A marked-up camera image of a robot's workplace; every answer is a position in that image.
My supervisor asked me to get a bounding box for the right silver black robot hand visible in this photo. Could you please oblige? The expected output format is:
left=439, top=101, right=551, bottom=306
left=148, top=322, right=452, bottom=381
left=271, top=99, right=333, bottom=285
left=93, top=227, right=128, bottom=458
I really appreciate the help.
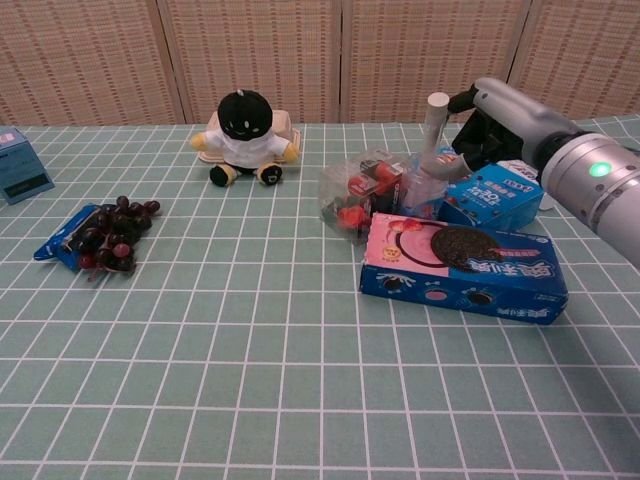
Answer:
left=422, top=77, right=582, bottom=179

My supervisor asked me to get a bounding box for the white toothpaste box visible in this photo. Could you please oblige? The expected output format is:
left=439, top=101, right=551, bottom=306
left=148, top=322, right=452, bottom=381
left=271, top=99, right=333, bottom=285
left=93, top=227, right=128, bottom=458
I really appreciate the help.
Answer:
left=502, top=158, right=557, bottom=210

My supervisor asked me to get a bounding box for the blue chocolate chip cookie box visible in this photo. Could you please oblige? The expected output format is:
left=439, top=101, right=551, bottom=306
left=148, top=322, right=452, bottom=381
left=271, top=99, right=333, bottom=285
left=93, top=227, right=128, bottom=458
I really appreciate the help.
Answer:
left=437, top=144, right=545, bottom=231

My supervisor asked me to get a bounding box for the clear plastic beaker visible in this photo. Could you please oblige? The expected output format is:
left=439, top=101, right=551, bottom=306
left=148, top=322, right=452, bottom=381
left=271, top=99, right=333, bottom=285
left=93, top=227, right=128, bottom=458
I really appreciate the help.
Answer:
left=399, top=154, right=449, bottom=219

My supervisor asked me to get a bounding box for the red and white snack box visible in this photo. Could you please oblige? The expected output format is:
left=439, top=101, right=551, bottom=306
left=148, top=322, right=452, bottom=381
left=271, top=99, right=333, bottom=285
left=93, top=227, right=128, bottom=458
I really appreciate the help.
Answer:
left=319, top=147, right=409, bottom=246

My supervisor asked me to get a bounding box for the pink and blue Oreo box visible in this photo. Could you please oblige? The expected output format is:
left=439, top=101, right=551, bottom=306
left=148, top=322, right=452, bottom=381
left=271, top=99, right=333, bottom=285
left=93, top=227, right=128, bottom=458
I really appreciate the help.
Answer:
left=358, top=212, right=570, bottom=327

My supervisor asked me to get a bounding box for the beige pulp food container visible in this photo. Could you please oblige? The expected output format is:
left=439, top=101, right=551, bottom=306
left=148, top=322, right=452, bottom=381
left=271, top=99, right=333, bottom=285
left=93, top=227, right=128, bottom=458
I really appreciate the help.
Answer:
left=197, top=109, right=304, bottom=164

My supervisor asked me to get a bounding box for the bamboo folding screen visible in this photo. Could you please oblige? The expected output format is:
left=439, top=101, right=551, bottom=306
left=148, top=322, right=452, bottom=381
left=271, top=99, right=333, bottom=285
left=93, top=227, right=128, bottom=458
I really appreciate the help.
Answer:
left=0, top=0, right=640, bottom=126

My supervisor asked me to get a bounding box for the black-headed plush doll white shirt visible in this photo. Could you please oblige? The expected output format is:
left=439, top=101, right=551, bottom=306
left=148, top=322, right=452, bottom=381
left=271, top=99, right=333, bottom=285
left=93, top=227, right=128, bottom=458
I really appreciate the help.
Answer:
left=189, top=88, right=300, bottom=187

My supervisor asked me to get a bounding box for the green white-grid tablecloth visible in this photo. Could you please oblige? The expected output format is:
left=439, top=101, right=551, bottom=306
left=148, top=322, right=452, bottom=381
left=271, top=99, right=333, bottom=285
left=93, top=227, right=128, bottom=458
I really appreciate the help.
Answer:
left=0, top=115, right=640, bottom=480

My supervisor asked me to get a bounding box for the bunch of dark purple grapes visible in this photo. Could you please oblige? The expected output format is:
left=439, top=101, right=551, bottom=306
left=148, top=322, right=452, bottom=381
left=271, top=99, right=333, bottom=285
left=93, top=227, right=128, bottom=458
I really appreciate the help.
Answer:
left=74, top=195, right=162, bottom=284

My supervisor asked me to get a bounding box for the blue Oreo snack packet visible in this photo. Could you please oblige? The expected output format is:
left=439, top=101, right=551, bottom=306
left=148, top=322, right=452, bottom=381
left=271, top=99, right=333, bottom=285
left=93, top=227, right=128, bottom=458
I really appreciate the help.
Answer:
left=33, top=203, right=101, bottom=274

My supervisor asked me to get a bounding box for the small light blue carton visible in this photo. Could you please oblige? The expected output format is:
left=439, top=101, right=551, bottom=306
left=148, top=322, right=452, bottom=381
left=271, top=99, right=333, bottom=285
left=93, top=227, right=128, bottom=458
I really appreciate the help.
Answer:
left=0, top=126, right=55, bottom=206

